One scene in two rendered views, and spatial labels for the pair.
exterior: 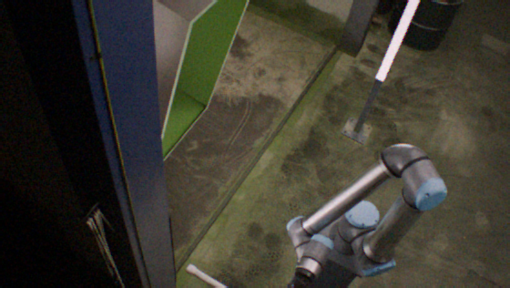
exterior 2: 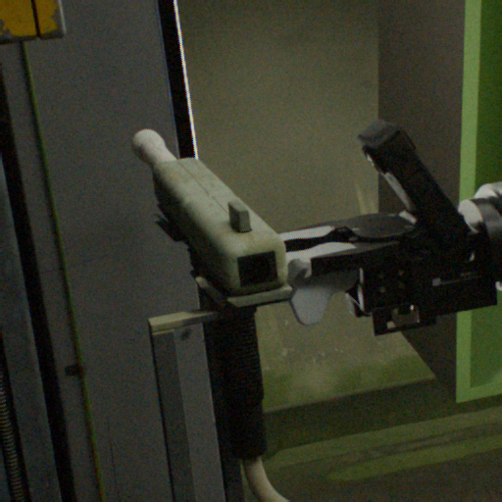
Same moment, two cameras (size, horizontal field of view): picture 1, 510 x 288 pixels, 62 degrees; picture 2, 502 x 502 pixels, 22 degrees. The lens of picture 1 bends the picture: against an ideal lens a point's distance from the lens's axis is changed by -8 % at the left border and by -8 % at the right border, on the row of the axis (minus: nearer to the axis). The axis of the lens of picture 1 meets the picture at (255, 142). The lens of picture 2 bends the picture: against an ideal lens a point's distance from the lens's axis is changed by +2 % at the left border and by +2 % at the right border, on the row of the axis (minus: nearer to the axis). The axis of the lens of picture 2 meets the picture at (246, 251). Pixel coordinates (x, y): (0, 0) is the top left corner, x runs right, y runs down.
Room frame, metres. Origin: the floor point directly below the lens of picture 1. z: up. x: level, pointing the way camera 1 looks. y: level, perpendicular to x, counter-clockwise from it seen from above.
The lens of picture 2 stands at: (-0.07, -1.01, 1.39)
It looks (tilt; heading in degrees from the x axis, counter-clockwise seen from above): 17 degrees down; 58
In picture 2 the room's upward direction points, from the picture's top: 7 degrees counter-clockwise
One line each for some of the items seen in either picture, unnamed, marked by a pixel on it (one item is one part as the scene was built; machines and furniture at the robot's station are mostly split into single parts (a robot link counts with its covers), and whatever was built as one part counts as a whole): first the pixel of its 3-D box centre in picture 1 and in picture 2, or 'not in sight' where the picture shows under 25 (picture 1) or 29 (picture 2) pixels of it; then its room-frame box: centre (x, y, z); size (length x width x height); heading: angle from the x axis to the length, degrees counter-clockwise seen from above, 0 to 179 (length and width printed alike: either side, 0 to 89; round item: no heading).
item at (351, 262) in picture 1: (331, 262); not in sight; (1.05, -0.54, 0.32); 0.31 x 0.31 x 0.64; 69
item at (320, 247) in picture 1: (317, 252); not in sight; (0.74, -0.31, 1.07); 0.12 x 0.09 x 0.10; 159
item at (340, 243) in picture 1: (350, 233); not in sight; (1.05, -0.54, 0.69); 0.19 x 0.19 x 0.10
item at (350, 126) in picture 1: (356, 130); not in sight; (2.31, -0.76, 0.01); 0.20 x 0.20 x 0.01; 69
